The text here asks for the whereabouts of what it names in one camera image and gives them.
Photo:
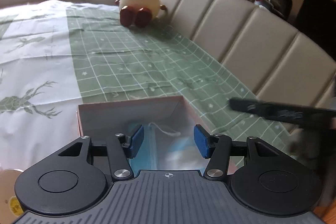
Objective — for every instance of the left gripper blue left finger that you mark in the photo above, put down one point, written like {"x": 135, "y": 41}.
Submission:
{"x": 120, "y": 148}

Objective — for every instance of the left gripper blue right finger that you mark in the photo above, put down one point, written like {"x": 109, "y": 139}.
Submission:
{"x": 216, "y": 149}

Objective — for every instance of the blue face mask pack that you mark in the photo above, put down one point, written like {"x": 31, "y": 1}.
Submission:
{"x": 167, "y": 147}

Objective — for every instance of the pink cardboard box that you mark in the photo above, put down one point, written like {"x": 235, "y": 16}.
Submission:
{"x": 98, "y": 120}

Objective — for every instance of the beige padded headboard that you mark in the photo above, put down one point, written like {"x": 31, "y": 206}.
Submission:
{"x": 211, "y": 50}

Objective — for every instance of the green patterned bedsheet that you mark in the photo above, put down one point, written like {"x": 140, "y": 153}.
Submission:
{"x": 57, "y": 55}

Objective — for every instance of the cream round plush toy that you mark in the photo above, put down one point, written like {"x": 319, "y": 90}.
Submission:
{"x": 139, "y": 13}

